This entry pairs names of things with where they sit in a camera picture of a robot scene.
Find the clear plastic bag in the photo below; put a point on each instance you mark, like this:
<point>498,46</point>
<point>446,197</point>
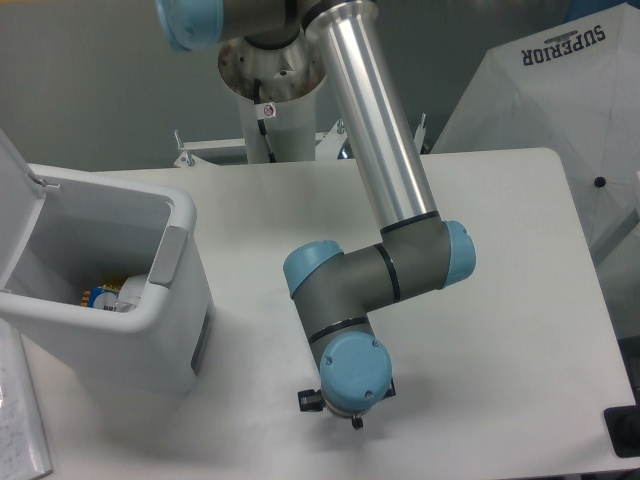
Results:
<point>130,293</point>

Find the black device at edge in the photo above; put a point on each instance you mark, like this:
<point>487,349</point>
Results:
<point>623,426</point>

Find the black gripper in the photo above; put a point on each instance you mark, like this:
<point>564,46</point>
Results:
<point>316,401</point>

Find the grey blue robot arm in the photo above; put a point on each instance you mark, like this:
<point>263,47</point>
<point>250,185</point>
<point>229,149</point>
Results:
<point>334,292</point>

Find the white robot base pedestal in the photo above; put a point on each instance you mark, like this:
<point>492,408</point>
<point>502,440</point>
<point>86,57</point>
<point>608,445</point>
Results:
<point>281,83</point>

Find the blue yellow snack packet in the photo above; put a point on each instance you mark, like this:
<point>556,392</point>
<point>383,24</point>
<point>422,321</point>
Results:
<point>102,297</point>

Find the white open trash can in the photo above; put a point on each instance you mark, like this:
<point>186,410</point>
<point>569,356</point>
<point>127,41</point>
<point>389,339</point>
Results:
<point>64,231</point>

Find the white umbrella with lettering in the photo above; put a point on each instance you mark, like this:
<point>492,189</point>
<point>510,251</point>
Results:
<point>573,89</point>

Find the white metal mounting bracket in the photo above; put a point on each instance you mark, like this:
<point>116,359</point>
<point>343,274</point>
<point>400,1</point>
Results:
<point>220,147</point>

